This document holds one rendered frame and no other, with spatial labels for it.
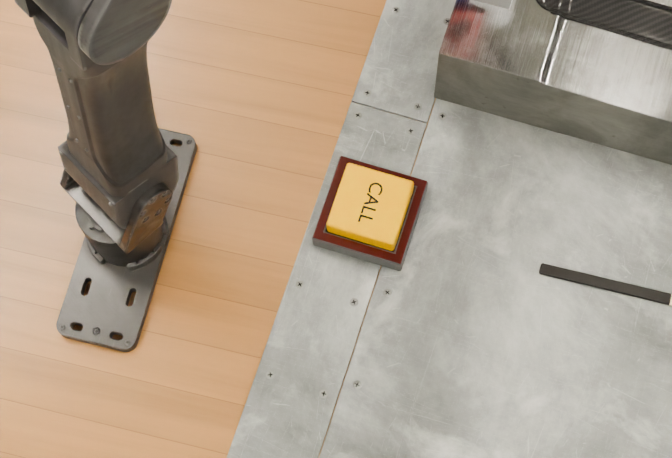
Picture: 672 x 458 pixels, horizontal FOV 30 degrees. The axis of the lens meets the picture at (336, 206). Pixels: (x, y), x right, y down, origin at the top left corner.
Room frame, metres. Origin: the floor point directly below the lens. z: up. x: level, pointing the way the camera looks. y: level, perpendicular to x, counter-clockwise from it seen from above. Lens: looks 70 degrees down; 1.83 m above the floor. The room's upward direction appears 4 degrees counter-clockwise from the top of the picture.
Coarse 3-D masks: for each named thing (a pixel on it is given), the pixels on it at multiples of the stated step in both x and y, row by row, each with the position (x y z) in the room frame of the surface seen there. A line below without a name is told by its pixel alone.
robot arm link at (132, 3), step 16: (96, 0) 0.35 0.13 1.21; (112, 0) 0.35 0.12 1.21; (128, 0) 0.36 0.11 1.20; (144, 0) 0.36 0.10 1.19; (160, 0) 0.37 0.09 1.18; (96, 16) 0.35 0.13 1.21; (112, 16) 0.35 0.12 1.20; (128, 16) 0.36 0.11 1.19; (144, 16) 0.36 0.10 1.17; (160, 16) 0.37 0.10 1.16; (80, 32) 0.34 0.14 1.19; (96, 32) 0.34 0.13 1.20; (112, 32) 0.35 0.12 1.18; (128, 32) 0.35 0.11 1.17; (144, 32) 0.36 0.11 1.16; (80, 48) 0.34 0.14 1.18; (96, 48) 0.34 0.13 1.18; (112, 48) 0.35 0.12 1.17; (128, 48) 0.35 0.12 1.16
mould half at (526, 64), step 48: (528, 0) 0.51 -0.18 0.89; (480, 48) 0.46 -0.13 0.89; (528, 48) 0.46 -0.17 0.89; (576, 48) 0.46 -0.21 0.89; (624, 48) 0.46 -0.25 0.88; (480, 96) 0.45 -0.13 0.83; (528, 96) 0.43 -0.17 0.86; (576, 96) 0.42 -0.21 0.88; (624, 96) 0.41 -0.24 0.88; (624, 144) 0.40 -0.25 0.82
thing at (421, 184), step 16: (352, 160) 0.40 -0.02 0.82; (336, 176) 0.39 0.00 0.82; (400, 176) 0.38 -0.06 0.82; (336, 192) 0.37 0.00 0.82; (416, 192) 0.37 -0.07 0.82; (416, 208) 0.35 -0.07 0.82; (320, 224) 0.34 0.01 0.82; (336, 240) 0.33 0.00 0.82; (400, 240) 0.33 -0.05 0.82; (384, 256) 0.31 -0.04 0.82; (400, 256) 0.31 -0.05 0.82
